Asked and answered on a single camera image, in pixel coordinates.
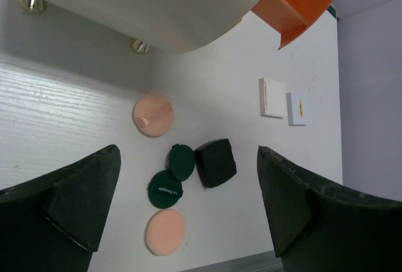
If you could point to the dark green puff upper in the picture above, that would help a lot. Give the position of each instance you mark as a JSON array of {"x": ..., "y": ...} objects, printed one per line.
[{"x": 181, "y": 161}]

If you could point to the dark green puff with label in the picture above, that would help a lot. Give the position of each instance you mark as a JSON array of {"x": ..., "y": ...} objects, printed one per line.
[{"x": 164, "y": 191}]

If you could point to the black square compact case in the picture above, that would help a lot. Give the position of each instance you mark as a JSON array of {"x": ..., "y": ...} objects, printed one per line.
[{"x": 215, "y": 162}]

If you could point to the plain pink round puff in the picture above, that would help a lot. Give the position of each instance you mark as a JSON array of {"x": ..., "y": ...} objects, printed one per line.
[{"x": 165, "y": 232}]

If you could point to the cream round drawer organizer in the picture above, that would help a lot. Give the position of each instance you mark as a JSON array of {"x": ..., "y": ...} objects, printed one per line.
[{"x": 141, "y": 5}]

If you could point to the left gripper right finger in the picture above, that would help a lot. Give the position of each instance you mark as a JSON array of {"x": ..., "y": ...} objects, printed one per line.
[{"x": 319, "y": 225}]

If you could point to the orange top drawer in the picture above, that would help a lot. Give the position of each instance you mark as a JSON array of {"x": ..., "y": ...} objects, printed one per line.
[{"x": 290, "y": 18}]

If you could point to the white square compact left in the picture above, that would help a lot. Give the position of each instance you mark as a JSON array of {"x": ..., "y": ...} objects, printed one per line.
[{"x": 272, "y": 98}]

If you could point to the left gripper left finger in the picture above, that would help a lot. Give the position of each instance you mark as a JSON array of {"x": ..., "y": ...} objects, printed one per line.
[{"x": 55, "y": 222}]

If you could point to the white square compact with gold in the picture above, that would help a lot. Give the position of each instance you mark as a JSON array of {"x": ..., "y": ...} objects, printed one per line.
[{"x": 298, "y": 108}]

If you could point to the pink puff with strap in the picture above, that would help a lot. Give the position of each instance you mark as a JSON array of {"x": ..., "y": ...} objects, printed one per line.
[{"x": 154, "y": 115}]

